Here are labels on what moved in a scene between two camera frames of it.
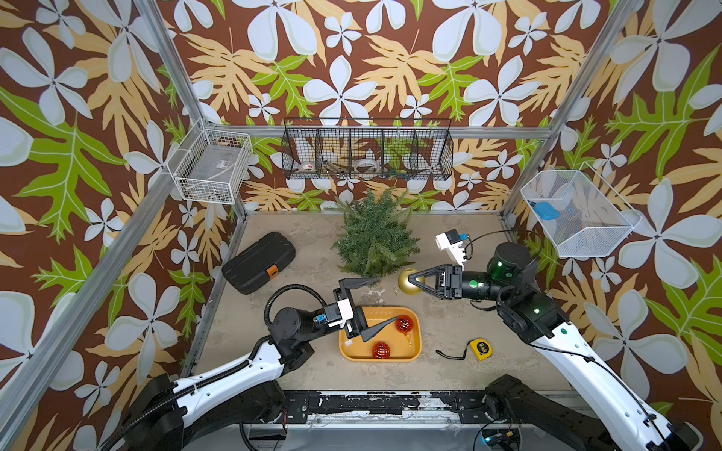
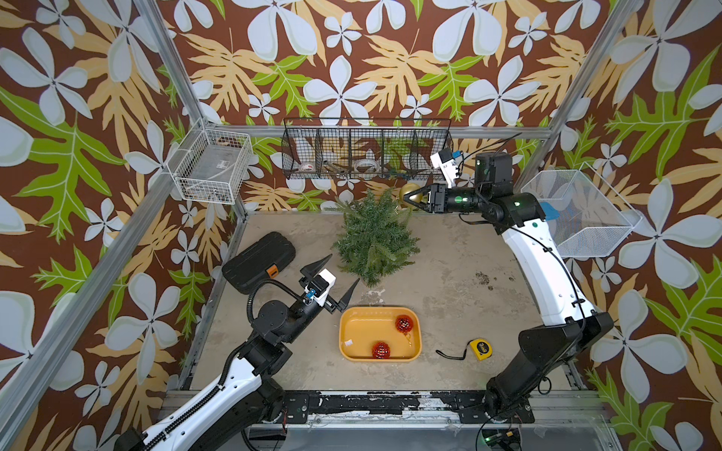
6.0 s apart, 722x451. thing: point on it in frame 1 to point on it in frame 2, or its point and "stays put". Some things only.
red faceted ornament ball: [381, 350] stays put
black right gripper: [453, 285] to [439, 200]
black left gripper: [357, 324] to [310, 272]
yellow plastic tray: [400, 341] stays put
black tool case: [259, 263] stays put
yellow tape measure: [481, 349] stays put
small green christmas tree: [376, 237] stays put
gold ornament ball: [408, 287] to [408, 188]
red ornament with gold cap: [404, 324] stays put
